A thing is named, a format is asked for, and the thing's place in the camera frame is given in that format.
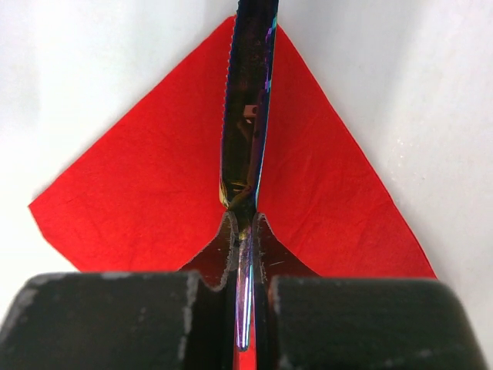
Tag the red paper napkin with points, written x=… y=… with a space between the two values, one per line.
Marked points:
x=145 y=197

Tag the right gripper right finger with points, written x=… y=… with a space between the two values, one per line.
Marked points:
x=305 y=321

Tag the iridescent knife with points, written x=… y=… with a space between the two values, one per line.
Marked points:
x=245 y=122

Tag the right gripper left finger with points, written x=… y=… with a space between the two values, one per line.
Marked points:
x=129 y=320

